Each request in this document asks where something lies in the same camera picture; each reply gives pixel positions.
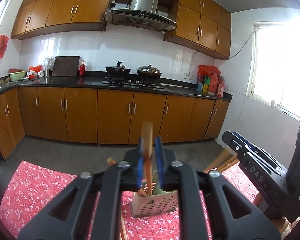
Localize brown kitchen cabinets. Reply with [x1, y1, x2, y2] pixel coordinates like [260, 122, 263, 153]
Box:
[0, 87, 229, 158]
[11, 0, 231, 59]

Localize bright window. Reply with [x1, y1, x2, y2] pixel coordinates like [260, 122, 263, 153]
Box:
[249, 21, 300, 119]

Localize black kitchen countertop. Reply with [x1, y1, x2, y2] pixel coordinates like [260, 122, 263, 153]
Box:
[0, 71, 232, 102]

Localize perforated metal utensil holder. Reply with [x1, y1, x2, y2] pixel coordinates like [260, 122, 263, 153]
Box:
[130, 160, 178, 218]

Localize brown upper kitchen cabinets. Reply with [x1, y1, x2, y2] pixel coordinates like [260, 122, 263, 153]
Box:
[11, 0, 231, 59]

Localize black wok with lid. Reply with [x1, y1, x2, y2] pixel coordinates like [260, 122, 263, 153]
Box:
[137, 64, 161, 81]

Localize gas stove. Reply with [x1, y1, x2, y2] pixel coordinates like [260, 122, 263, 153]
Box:
[102, 77, 165, 90]

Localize black wok left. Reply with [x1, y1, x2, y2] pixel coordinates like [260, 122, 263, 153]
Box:
[105, 61, 131, 80]

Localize red plastic bag on counter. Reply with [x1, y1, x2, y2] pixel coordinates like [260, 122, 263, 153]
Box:
[197, 65, 225, 98]

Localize wall power cable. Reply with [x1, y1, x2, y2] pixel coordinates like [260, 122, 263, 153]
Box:
[184, 31, 255, 78]

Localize brown lower kitchen cabinets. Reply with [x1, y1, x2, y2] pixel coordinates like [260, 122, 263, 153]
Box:
[0, 87, 229, 158]

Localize green basin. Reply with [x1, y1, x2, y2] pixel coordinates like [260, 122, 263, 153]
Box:
[8, 69, 26, 81]

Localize dark wooden cutting board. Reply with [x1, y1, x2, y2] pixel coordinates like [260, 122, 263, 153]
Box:
[52, 56, 80, 77]

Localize red bag hanging on wall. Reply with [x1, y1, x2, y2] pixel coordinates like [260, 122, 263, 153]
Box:
[0, 35, 9, 59]

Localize steel range hood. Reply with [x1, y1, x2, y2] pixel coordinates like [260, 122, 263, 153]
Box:
[105, 0, 178, 32]

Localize red bottle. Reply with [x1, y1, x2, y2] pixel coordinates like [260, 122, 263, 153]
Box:
[79, 60, 86, 76]

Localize red white bag on counter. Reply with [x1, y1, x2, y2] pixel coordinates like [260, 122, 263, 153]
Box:
[26, 65, 44, 79]

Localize pink floral tablecloth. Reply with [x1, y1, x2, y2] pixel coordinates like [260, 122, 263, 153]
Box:
[0, 160, 261, 240]

